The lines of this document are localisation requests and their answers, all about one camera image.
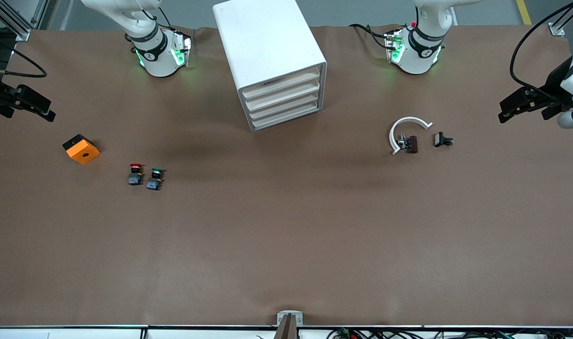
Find aluminium frame profile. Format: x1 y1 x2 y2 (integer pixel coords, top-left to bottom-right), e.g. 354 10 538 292
0 0 32 42
548 0 573 37

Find orange box with hole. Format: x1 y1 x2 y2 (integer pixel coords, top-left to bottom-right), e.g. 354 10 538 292
63 134 101 165

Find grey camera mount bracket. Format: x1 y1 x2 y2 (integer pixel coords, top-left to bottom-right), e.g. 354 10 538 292
276 310 304 339

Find dark brown switch component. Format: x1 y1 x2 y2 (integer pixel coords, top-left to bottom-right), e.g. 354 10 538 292
397 134 419 154

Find black base cable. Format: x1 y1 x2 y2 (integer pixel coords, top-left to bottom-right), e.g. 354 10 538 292
348 23 391 51
157 5 193 36

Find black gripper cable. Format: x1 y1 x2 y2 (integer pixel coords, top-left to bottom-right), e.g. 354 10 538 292
510 0 573 95
0 45 48 78

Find brown table cover sheet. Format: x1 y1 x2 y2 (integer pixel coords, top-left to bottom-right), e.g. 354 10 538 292
0 24 573 328

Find green push button switch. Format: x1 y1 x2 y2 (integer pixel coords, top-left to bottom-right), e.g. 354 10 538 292
146 167 167 191

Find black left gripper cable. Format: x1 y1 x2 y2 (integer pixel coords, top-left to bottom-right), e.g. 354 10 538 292
510 0 573 95

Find white curved plastic part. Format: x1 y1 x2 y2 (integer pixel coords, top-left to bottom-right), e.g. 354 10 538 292
389 116 433 156

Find bundle of loose cables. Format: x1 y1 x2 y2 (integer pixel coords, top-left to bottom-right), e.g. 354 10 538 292
326 329 573 339

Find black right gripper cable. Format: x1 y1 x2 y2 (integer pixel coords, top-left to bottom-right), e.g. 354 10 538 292
0 45 48 78

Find black table edge rail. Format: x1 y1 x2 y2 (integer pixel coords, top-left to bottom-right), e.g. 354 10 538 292
0 324 573 330

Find white drawer cabinet housing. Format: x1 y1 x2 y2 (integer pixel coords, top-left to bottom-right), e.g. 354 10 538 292
212 0 328 132

